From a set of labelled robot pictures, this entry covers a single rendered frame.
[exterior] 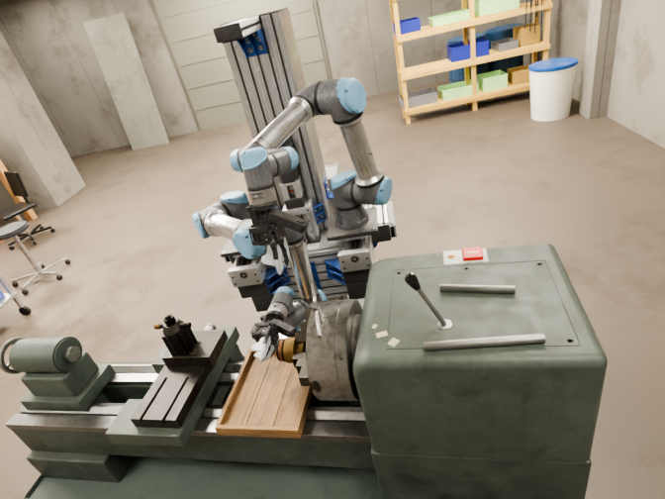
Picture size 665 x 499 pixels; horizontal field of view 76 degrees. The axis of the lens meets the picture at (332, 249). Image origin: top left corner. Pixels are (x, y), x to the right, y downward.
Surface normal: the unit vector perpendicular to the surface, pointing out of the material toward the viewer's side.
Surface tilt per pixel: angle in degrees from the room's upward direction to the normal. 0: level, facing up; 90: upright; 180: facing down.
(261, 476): 0
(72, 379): 90
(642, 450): 0
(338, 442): 90
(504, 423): 90
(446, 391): 90
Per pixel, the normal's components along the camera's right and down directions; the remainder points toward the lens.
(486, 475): -0.18, 0.55
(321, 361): -0.25, 0.00
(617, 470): -0.21, -0.83
